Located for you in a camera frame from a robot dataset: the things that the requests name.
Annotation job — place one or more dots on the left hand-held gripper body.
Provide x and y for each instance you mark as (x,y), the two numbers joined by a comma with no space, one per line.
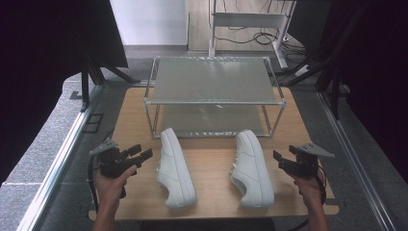
(110,162)

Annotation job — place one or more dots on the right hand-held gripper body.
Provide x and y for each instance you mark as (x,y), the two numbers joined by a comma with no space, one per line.
(304,162)

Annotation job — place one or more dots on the person's left hand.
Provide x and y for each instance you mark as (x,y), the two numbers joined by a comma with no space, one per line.
(110,187)

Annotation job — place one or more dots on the person's right hand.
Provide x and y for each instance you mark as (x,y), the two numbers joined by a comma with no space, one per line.
(308,189)

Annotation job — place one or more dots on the white sneaker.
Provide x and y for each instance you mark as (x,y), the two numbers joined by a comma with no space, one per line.
(175,170)
(251,170)

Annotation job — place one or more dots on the black floor plate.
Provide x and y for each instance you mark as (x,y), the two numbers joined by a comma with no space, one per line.
(93,123)

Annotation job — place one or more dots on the white power strip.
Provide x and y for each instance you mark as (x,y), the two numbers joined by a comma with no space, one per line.
(302,70)

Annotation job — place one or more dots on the black metal stand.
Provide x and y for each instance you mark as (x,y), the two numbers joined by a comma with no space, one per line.
(93,75)
(324,64)

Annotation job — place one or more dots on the two-tier metal shoe rack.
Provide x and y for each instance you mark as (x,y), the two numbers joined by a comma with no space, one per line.
(211,82)

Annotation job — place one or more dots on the black curtain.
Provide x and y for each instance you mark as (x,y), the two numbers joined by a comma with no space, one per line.
(35,64)
(378,73)

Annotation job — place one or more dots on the aluminium rail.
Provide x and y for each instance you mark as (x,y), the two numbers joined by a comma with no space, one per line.
(54,166)
(356,160)

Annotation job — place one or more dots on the white wall panel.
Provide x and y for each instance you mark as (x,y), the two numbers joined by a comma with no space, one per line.
(149,20)

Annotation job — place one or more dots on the white metal desk frame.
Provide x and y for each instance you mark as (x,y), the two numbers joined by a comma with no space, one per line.
(250,20)

